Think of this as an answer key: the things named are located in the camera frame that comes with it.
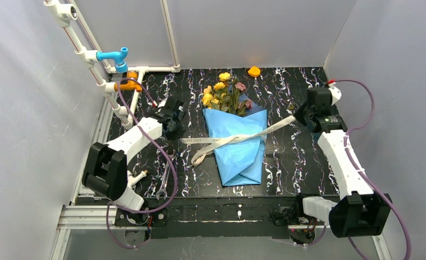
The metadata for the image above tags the cream printed ribbon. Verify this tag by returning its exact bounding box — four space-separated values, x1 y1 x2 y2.
180 115 296 166

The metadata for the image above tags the yellow fake flower bunch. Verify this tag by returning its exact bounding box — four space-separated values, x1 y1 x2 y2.
201 72 241 115

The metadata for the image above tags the brown pink fake flower bunch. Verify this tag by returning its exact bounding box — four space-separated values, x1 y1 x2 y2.
230 82 253 116

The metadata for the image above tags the blue wrapping paper sheet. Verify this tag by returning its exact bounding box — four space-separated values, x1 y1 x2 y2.
203 101 267 186

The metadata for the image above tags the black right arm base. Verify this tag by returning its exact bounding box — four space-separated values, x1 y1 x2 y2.
270 204 327 248

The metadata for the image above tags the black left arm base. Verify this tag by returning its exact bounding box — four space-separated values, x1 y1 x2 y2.
114 209 168 248

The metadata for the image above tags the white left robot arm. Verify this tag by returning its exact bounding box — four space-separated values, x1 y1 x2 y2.
81 96 185 213

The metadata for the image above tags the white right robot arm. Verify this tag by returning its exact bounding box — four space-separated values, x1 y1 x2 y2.
295 87 391 238

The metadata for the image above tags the orange plastic tap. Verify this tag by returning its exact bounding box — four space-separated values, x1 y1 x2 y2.
120 71 142 93

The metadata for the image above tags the silver open-end wrench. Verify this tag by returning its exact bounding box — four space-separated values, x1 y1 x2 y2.
156 150 177 200

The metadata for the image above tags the small white pipe fitting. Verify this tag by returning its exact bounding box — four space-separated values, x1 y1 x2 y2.
127 170 148 190

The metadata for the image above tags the orange plastic piece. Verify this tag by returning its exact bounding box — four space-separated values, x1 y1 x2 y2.
247 66 261 77

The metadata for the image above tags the blue plastic tap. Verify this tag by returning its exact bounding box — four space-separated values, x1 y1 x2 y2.
96 47 128 73

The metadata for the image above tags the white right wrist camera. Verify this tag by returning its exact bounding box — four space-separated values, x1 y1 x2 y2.
327 81 342 106

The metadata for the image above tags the aluminium extrusion frame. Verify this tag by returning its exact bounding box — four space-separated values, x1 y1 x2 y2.
49 77 127 260

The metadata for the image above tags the white pvc pipe frame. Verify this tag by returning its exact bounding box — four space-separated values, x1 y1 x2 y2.
43 0 182 131

